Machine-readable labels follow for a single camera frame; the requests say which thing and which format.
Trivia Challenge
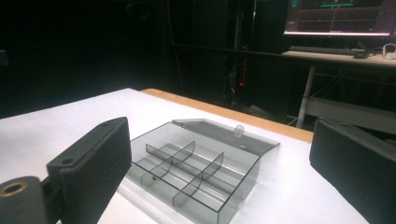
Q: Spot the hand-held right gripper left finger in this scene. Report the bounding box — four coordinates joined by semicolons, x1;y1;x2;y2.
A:
46;117;133;224

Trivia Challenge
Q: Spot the computer monitor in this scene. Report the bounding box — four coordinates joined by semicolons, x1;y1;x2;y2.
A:
283;0;396;37

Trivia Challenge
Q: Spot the white table cover sheet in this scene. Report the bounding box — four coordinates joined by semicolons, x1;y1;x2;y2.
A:
0;88;372;224

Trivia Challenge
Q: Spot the black metal stand with cables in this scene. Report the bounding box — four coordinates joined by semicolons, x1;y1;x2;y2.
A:
222;0;260;108

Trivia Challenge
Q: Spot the white round device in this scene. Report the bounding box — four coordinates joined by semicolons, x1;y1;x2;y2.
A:
382;43;396;60

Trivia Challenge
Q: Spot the white-legged desk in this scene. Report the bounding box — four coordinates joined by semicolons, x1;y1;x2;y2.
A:
281;50;396;135

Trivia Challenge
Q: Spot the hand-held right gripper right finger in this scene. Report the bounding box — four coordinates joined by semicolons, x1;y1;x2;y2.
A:
309;118;396;224

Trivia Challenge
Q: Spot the black keyboard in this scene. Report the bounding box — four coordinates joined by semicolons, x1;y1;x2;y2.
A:
288;45;370;59

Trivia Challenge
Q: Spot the clear grey plastic compartment box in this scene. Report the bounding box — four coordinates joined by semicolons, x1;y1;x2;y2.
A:
125;118;281;224

